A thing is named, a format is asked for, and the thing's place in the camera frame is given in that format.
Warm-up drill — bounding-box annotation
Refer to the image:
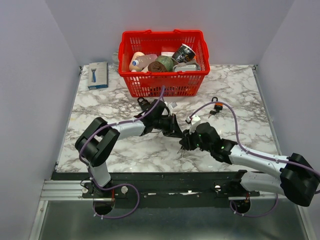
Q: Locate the grey plastic tray container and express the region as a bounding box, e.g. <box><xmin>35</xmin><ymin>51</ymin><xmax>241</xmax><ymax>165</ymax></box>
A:
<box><xmin>172</xmin><ymin>62</ymin><xmax>201</xmax><ymax>73</ymax></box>

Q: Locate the small black box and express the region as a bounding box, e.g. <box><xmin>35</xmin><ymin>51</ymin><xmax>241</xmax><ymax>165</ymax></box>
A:
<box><xmin>137</xmin><ymin>97</ymin><xmax>150</xmax><ymax>111</ymax></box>

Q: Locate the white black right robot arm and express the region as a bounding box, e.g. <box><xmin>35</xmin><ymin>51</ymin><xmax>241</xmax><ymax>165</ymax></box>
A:
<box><xmin>179</xmin><ymin>122</ymin><xmax>320</xmax><ymax>207</ymax></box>

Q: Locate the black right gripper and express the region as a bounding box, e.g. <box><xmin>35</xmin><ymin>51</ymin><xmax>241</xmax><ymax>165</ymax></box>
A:
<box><xmin>178</xmin><ymin>124</ymin><xmax>212</xmax><ymax>153</ymax></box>

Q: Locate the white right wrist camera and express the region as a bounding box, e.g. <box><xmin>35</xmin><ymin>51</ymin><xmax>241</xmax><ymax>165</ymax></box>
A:
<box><xmin>185</xmin><ymin>114</ymin><xmax>201</xmax><ymax>134</ymax></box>

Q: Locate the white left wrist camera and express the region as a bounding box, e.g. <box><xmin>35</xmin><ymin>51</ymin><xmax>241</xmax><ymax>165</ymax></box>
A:
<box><xmin>165</xmin><ymin>102</ymin><xmax>177</xmax><ymax>111</ymax></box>

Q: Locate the orange black Opel padlock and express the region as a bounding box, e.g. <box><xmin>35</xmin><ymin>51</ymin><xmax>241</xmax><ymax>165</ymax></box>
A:
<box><xmin>211</xmin><ymin>96</ymin><xmax>223</xmax><ymax>113</ymax></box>

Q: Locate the peach round object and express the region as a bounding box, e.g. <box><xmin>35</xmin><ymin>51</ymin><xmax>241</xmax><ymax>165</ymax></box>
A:
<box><xmin>129</xmin><ymin>51</ymin><xmax>146</xmax><ymax>72</ymax></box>

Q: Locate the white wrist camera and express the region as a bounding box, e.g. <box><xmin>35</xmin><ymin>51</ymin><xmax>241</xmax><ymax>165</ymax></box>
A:
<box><xmin>165</xmin><ymin>102</ymin><xmax>177</xmax><ymax>111</ymax></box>
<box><xmin>185</xmin><ymin>114</ymin><xmax>201</xmax><ymax>134</ymax></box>

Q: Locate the red plastic shopping basket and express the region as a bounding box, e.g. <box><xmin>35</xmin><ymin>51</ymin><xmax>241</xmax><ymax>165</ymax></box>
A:
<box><xmin>118</xmin><ymin>29</ymin><xmax>210</xmax><ymax>98</ymax></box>

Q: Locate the green round melon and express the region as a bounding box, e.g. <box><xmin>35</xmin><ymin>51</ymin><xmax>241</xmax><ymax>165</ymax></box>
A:
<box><xmin>155</xmin><ymin>55</ymin><xmax>174</xmax><ymax>72</ymax></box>

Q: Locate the blue razor package box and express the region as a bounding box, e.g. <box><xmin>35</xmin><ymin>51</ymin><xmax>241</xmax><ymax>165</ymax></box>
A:
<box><xmin>87</xmin><ymin>61</ymin><xmax>109</xmax><ymax>90</ymax></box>

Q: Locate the pink plastic bottle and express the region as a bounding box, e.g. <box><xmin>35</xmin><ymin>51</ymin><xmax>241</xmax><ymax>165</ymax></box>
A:
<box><xmin>131</xmin><ymin>54</ymin><xmax>158</xmax><ymax>71</ymax></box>

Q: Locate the brown crumpled cloth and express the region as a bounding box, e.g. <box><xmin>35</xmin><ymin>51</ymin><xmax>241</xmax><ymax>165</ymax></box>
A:
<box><xmin>147</xmin><ymin>61</ymin><xmax>167</xmax><ymax>73</ymax></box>

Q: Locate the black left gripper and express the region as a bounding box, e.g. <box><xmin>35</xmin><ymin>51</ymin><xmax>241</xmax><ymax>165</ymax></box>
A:
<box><xmin>153</xmin><ymin>114</ymin><xmax>182</xmax><ymax>139</ymax></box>

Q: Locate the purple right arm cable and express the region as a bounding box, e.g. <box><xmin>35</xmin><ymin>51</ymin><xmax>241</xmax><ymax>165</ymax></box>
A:
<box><xmin>188</xmin><ymin>101</ymin><xmax>320</xmax><ymax>218</ymax></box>

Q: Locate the black-headed key bunch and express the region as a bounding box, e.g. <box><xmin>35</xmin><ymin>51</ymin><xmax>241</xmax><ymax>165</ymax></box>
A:
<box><xmin>177</xmin><ymin>146</ymin><xmax>186</xmax><ymax>158</ymax></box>
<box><xmin>208</xmin><ymin>110</ymin><xmax>219</xmax><ymax>118</ymax></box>

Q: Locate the black patterned paper cup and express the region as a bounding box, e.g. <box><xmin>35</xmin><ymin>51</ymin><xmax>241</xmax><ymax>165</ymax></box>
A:
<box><xmin>171</xmin><ymin>43</ymin><xmax>196</xmax><ymax>63</ymax></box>

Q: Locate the aluminium extrusion rail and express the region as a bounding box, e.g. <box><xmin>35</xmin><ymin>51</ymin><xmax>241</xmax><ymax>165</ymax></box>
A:
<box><xmin>40</xmin><ymin>180</ymin><xmax>88</xmax><ymax>201</ymax></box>

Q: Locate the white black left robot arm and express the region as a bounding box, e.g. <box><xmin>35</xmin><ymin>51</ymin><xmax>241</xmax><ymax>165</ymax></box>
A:
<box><xmin>74</xmin><ymin>97</ymin><xmax>183</xmax><ymax>198</ymax></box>

